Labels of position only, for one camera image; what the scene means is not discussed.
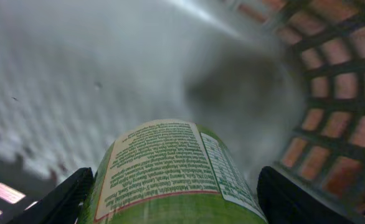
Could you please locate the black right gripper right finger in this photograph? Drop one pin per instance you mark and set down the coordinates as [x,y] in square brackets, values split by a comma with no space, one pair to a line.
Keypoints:
[284,201]

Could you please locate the grey plastic lattice basket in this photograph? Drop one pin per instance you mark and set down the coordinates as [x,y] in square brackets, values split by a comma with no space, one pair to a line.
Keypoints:
[281,83]

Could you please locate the green lidded seasoning jar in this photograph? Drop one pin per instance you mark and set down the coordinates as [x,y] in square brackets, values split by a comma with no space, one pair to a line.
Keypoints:
[170,171]

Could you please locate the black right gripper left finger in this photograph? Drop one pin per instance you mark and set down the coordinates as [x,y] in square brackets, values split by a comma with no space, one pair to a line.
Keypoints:
[61,205]

